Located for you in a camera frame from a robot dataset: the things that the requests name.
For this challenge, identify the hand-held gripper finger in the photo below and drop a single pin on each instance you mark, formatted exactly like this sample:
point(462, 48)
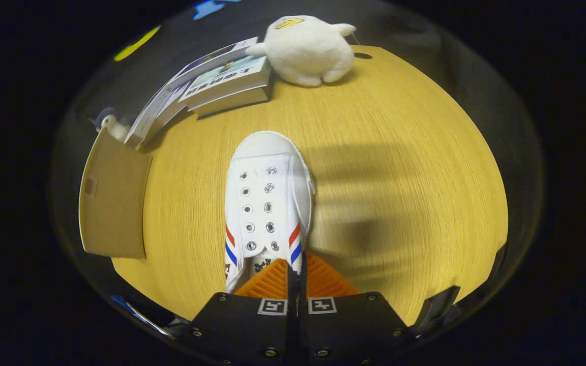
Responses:
point(303, 305)
point(291, 305)

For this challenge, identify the book with pale green cover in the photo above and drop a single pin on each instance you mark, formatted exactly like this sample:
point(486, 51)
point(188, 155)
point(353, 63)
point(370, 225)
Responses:
point(227, 81)

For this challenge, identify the penguin plush toy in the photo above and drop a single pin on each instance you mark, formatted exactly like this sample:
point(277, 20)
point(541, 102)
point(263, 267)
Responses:
point(115, 127)

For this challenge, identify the white striped canvas shoe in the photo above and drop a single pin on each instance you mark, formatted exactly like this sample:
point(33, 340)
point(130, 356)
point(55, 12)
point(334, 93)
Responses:
point(267, 152)

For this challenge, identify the beige fabric storage box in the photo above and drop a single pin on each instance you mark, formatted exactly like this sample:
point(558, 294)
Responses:
point(115, 203)

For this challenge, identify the book with portrait cover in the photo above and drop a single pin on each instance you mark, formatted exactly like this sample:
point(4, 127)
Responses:
point(150, 114)

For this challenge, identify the book with blue night cover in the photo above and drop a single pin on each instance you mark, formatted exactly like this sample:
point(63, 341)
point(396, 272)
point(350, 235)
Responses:
point(211, 57)

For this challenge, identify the white duck plush toy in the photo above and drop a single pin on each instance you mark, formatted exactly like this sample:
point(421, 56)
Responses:
point(303, 51)

